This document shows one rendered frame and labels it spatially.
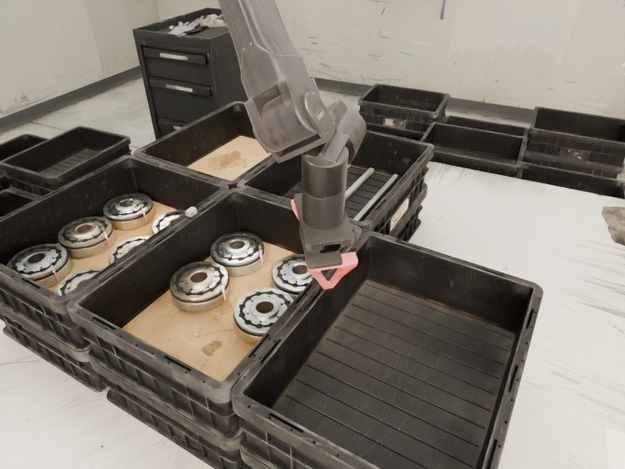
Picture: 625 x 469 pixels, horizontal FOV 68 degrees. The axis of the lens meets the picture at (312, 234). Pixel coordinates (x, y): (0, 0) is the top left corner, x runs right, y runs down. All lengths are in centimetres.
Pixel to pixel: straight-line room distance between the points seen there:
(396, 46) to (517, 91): 100
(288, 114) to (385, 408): 42
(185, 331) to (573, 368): 71
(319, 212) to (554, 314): 66
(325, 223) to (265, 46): 23
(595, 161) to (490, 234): 113
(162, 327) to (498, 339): 55
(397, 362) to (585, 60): 339
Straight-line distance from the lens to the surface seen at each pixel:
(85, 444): 89
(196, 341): 79
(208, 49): 230
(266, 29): 56
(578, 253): 132
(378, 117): 240
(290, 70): 54
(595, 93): 402
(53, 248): 103
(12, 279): 86
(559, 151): 233
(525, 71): 397
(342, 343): 77
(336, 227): 62
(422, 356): 77
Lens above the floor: 141
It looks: 36 degrees down
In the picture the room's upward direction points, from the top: straight up
